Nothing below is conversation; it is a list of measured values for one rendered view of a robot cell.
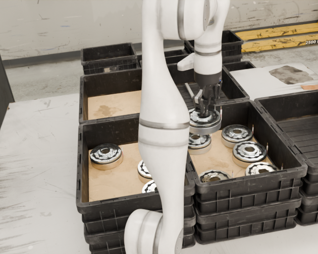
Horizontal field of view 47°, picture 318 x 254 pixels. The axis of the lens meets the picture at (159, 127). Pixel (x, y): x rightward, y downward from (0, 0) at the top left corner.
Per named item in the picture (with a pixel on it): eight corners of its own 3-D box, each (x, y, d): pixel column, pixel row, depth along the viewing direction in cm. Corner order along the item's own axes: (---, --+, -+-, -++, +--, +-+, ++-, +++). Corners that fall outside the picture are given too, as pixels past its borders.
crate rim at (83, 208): (197, 194, 93) (197, 187, 91) (76, 215, 89) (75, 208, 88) (167, 116, 126) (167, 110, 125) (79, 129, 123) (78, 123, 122)
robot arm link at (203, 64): (192, 58, 107) (191, 38, 103) (227, 65, 101) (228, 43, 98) (175, 70, 100) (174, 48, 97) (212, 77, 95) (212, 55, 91)
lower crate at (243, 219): (298, 230, 107) (304, 200, 100) (198, 249, 104) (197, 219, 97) (248, 151, 140) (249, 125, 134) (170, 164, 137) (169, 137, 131)
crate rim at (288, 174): (309, 176, 96) (310, 168, 94) (197, 194, 93) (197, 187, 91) (251, 104, 129) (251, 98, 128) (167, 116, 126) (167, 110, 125)
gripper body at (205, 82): (213, 74, 95) (212, 107, 100) (227, 63, 100) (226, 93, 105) (188, 69, 98) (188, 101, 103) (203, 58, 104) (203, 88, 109)
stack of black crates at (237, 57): (228, 79, 321) (230, 29, 297) (241, 95, 296) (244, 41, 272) (183, 86, 317) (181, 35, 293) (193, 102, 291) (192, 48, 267)
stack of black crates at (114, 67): (137, 92, 312) (131, 42, 288) (143, 110, 287) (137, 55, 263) (90, 100, 307) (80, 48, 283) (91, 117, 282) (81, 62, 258)
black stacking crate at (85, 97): (168, 139, 131) (166, 112, 125) (85, 152, 128) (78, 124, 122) (151, 91, 165) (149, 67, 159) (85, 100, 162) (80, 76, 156)
